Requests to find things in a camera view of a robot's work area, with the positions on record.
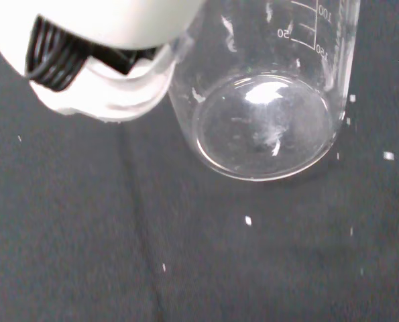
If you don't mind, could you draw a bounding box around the black cloth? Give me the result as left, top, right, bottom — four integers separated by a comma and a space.
0, 0, 399, 322

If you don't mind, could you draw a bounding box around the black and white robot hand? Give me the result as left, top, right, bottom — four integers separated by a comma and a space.
0, 0, 205, 124

